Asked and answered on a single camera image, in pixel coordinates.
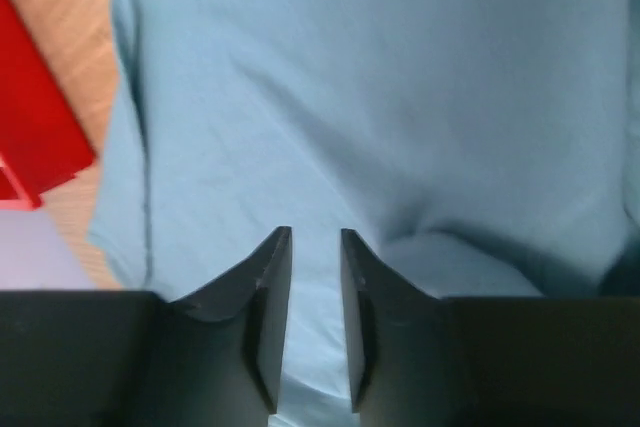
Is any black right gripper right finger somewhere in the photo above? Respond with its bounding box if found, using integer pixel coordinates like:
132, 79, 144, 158
340, 229, 465, 426

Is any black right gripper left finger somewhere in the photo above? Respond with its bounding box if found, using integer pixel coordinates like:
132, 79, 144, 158
149, 227, 292, 426

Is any blue t-shirt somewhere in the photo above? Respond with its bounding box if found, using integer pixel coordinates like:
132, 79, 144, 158
90, 0, 639, 426

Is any red plastic bin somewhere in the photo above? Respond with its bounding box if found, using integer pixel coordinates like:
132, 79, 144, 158
1, 0, 96, 211

